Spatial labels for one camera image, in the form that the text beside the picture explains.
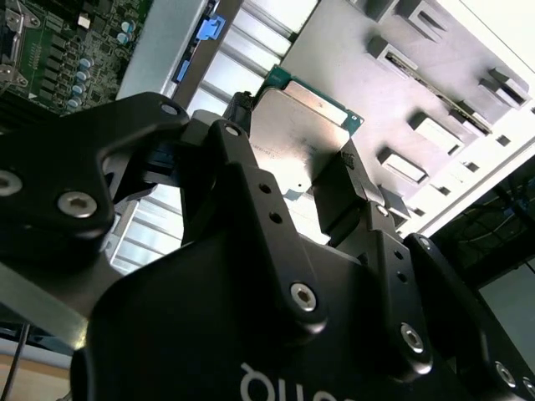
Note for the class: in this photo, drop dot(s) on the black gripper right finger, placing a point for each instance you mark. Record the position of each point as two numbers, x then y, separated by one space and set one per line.
418 301

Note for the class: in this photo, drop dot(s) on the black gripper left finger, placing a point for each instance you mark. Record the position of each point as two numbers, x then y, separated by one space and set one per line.
50 188

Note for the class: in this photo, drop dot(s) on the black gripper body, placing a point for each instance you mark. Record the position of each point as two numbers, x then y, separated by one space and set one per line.
188 334

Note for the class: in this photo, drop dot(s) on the silver CPU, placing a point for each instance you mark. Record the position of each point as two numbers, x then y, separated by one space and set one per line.
292 117

